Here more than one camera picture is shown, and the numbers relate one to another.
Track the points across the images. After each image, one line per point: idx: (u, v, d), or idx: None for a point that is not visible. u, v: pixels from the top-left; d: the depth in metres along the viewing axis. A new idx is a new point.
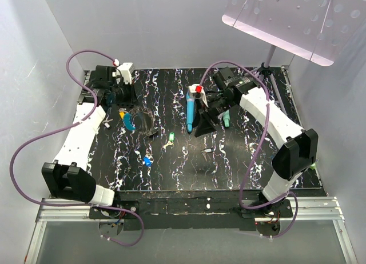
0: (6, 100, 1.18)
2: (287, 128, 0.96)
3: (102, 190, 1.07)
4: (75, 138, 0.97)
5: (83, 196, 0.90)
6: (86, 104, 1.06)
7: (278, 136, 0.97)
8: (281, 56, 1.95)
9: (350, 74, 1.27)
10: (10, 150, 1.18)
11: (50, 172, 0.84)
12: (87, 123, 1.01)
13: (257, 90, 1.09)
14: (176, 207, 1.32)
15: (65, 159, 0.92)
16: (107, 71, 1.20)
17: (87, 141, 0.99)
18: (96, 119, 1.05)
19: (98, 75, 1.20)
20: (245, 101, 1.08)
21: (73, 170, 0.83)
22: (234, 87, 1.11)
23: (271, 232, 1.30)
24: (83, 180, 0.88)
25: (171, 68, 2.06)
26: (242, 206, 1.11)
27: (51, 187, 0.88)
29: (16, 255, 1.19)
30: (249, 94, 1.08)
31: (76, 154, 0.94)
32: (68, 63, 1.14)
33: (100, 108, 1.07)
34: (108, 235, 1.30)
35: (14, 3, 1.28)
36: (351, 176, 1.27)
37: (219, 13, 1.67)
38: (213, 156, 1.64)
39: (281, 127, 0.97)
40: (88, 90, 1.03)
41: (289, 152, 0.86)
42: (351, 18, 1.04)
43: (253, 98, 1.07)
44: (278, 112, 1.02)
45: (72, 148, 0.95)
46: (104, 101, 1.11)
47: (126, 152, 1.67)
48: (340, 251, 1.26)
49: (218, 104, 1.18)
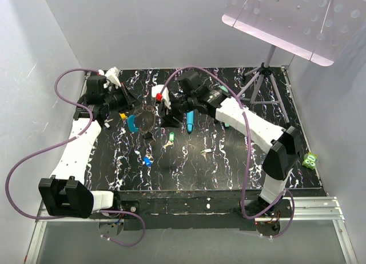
0: (6, 100, 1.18)
2: (269, 131, 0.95)
3: (102, 194, 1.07)
4: (72, 152, 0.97)
5: (82, 212, 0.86)
6: (81, 120, 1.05)
7: (262, 141, 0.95)
8: (281, 55, 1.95)
9: (350, 74, 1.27)
10: (10, 150, 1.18)
11: (47, 188, 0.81)
12: (83, 137, 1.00)
13: (229, 101, 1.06)
14: (176, 207, 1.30)
15: (63, 174, 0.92)
16: (99, 86, 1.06)
17: (84, 154, 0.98)
18: (94, 133, 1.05)
19: (90, 90, 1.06)
20: (221, 114, 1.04)
21: (71, 184, 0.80)
22: (207, 103, 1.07)
23: (270, 232, 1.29)
24: (82, 195, 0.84)
25: (171, 68, 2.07)
26: (247, 217, 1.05)
27: (48, 205, 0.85)
29: (16, 256, 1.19)
30: (222, 107, 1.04)
31: (73, 168, 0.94)
32: (58, 83, 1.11)
33: (96, 123, 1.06)
34: (108, 235, 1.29)
35: (14, 3, 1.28)
36: (351, 176, 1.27)
37: (219, 13, 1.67)
38: (213, 156, 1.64)
39: (262, 132, 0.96)
40: (83, 107, 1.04)
41: (276, 155, 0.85)
42: (351, 18, 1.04)
43: (227, 109, 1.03)
44: (254, 117, 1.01)
45: (70, 162, 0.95)
46: (99, 116, 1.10)
47: (126, 152, 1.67)
48: (340, 251, 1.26)
49: (180, 106, 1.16)
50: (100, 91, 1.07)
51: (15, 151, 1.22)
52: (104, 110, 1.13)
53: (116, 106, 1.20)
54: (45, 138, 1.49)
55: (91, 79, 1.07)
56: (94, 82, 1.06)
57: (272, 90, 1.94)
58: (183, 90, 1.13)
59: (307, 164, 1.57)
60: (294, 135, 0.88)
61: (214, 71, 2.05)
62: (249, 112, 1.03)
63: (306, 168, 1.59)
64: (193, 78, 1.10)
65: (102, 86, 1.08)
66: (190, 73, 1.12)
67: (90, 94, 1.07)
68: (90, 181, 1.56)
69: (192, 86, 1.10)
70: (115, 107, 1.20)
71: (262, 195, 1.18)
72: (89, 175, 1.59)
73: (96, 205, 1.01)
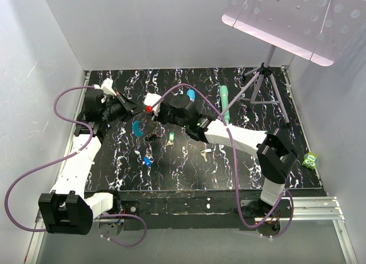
0: (6, 100, 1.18)
2: (253, 138, 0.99)
3: (101, 199, 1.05)
4: (72, 167, 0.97)
5: (80, 227, 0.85)
6: (82, 135, 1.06)
7: (250, 149, 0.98)
8: (281, 55, 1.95)
9: (350, 74, 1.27)
10: (10, 150, 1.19)
11: (47, 203, 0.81)
12: (84, 152, 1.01)
13: (214, 123, 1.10)
14: (176, 207, 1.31)
15: (63, 188, 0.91)
16: (97, 102, 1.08)
17: (84, 168, 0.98)
18: (94, 148, 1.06)
19: (88, 107, 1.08)
20: (210, 136, 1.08)
21: (71, 199, 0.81)
22: (199, 132, 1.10)
23: (270, 232, 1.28)
24: (82, 210, 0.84)
25: (171, 68, 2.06)
26: (250, 226, 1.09)
27: (47, 222, 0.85)
29: (17, 255, 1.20)
30: (210, 128, 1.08)
31: (73, 183, 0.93)
32: (58, 99, 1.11)
33: (96, 138, 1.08)
34: (108, 235, 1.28)
35: (14, 3, 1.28)
36: (351, 176, 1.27)
37: (219, 12, 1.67)
38: (213, 156, 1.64)
39: (247, 139, 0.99)
40: (83, 123, 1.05)
41: (266, 159, 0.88)
42: (351, 18, 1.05)
43: (214, 130, 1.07)
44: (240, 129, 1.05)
45: (70, 177, 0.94)
46: (100, 133, 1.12)
47: (126, 152, 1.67)
48: (341, 252, 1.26)
49: (167, 119, 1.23)
50: (98, 106, 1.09)
51: (15, 151, 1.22)
52: (104, 125, 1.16)
53: (115, 116, 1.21)
54: (44, 138, 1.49)
55: (88, 95, 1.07)
56: (91, 99, 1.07)
57: (272, 90, 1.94)
58: (177, 111, 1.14)
59: (307, 164, 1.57)
60: (278, 134, 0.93)
61: (214, 71, 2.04)
62: (232, 126, 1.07)
63: (306, 168, 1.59)
64: (189, 107, 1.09)
65: (99, 102, 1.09)
66: (187, 101, 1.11)
67: (89, 110, 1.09)
68: (90, 182, 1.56)
69: (187, 114, 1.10)
70: (114, 116, 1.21)
71: (262, 197, 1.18)
72: (89, 175, 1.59)
73: (96, 212, 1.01)
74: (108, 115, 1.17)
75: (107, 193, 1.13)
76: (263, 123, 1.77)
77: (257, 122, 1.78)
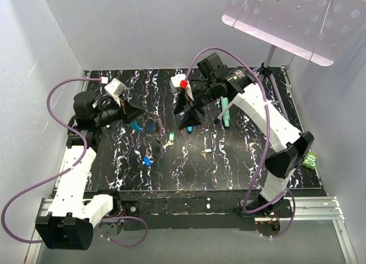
0: (6, 100, 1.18)
2: (286, 132, 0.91)
3: (100, 204, 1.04)
4: (67, 186, 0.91)
5: (82, 245, 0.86)
6: (75, 147, 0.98)
7: (277, 140, 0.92)
8: (282, 55, 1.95)
9: (350, 74, 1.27)
10: (10, 149, 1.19)
11: (44, 226, 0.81)
12: (78, 167, 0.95)
13: (253, 87, 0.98)
14: (176, 207, 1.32)
15: (59, 210, 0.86)
16: (87, 107, 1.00)
17: (80, 186, 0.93)
18: (88, 160, 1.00)
19: (79, 114, 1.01)
20: (241, 100, 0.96)
21: (70, 221, 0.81)
22: (227, 82, 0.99)
23: (270, 232, 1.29)
24: (82, 229, 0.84)
25: (171, 68, 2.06)
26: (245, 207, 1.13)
27: (47, 241, 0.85)
29: (17, 255, 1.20)
30: (244, 93, 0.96)
31: (70, 204, 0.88)
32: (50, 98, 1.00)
33: (91, 150, 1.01)
34: (108, 235, 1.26)
35: (14, 3, 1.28)
36: (351, 176, 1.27)
37: (219, 12, 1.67)
38: (213, 156, 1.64)
39: (280, 130, 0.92)
40: (76, 132, 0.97)
41: (288, 158, 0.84)
42: (351, 18, 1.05)
43: (249, 97, 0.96)
44: (276, 112, 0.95)
45: (66, 197, 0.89)
46: (92, 141, 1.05)
47: (126, 152, 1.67)
48: (341, 252, 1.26)
49: (203, 96, 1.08)
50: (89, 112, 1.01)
51: (15, 151, 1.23)
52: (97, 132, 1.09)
53: (111, 120, 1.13)
54: (44, 138, 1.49)
55: (78, 102, 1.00)
56: (82, 106, 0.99)
57: (271, 90, 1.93)
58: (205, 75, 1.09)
59: (307, 164, 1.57)
60: (309, 137, 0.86)
61: None
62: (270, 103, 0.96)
63: (306, 168, 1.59)
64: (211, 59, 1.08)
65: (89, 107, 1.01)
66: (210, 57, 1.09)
67: (80, 116, 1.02)
68: (90, 182, 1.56)
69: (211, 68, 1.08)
70: (111, 120, 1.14)
71: (262, 192, 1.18)
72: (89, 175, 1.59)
73: (96, 218, 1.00)
74: (100, 120, 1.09)
75: (107, 195, 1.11)
76: None
77: None
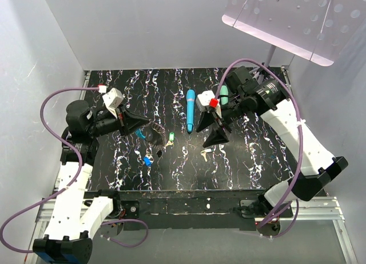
0: (6, 100, 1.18)
2: (319, 158, 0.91)
3: (100, 210, 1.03)
4: (63, 206, 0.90)
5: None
6: (70, 164, 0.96)
7: (307, 163, 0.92)
8: (282, 55, 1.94)
9: (350, 74, 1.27)
10: (10, 150, 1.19)
11: (42, 247, 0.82)
12: (73, 187, 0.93)
13: (286, 103, 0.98)
14: (176, 207, 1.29)
15: (55, 233, 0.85)
16: (80, 120, 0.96)
17: (76, 206, 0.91)
18: (83, 178, 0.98)
19: (73, 127, 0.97)
20: (272, 116, 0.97)
21: (66, 244, 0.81)
22: (258, 96, 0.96)
23: (271, 232, 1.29)
24: (80, 250, 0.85)
25: (171, 68, 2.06)
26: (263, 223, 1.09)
27: (47, 259, 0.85)
29: (17, 255, 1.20)
30: (277, 110, 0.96)
31: (66, 226, 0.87)
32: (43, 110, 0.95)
33: (86, 165, 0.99)
34: (108, 235, 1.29)
35: (13, 3, 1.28)
36: (351, 175, 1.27)
37: (219, 12, 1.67)
38: (213, 156, 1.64)
39: (312, 154, 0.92)
40: (68, 145, 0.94)
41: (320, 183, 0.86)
42: (351, 18, 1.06)
43: (282, 114, 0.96)
44: (310, 136, 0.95)
45: (62, 218, 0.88)
46: (88, 155, 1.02)
47: (126, 152, 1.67)
48: (341, 252, 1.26)
49: (232, 112, 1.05)
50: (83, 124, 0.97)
51: (15, 151, 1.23)
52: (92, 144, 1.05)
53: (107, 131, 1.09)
54: (44, 138, 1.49)
55: (70, 115, 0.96)
56: (75, 119, 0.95)
57: None
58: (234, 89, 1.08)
59: None
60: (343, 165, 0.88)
61: (214, 71, 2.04)
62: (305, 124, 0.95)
63: None
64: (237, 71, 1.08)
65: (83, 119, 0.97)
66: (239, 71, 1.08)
67: (75, 130, 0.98)
68: (90, 182, 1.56)
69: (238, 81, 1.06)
70: (107, 131, 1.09)
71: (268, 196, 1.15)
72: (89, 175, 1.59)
73: (96, 224, 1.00)
74: (95, 131, 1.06)
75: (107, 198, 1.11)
76: (263, 123, 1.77)
77: (257, 122, 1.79)
